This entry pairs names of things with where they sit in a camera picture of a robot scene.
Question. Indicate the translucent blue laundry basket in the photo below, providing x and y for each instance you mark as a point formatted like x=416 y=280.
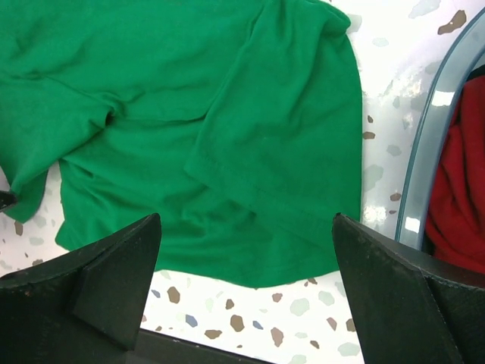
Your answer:
x=464 y=55

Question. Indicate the green t-shirt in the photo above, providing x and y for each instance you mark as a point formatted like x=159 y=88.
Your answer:
x=238 y=122

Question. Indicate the black t-shirt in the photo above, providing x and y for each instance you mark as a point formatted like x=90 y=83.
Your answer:
x=477 y=72

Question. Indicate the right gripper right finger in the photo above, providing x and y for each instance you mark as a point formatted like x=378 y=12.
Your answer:
x=407 y=306

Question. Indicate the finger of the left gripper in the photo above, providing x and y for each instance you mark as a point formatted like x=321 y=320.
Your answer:
x=7 y=200

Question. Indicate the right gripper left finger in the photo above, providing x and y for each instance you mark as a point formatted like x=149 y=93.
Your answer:
x=85 y=306

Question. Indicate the dark red t-shirt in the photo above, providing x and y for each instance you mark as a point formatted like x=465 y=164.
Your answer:
x=455 y=218

